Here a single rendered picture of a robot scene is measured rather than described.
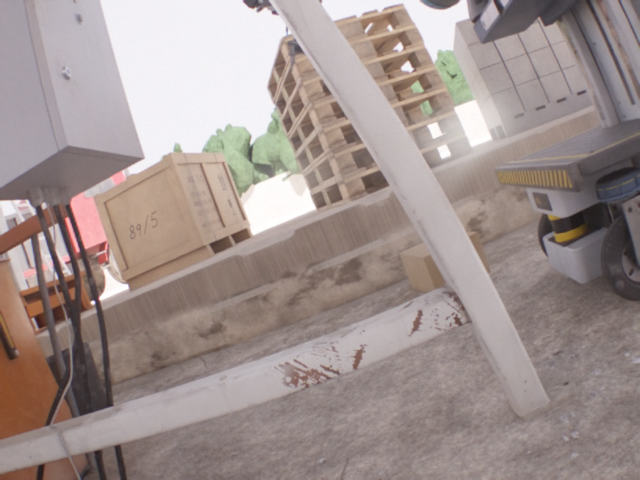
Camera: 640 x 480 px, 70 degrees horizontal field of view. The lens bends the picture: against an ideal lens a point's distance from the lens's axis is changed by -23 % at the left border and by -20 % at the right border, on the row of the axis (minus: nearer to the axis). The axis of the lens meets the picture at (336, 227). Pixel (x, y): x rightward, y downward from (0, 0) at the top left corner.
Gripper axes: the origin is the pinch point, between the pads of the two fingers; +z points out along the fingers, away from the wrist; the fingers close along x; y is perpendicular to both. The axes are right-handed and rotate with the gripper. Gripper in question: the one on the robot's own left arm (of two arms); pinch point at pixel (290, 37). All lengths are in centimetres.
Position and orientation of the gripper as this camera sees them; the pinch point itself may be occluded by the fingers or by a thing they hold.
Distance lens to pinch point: 106.4
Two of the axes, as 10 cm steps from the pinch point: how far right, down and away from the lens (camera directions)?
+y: -9.8, -0.4, 1.8
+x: -1.8, 2.5, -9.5
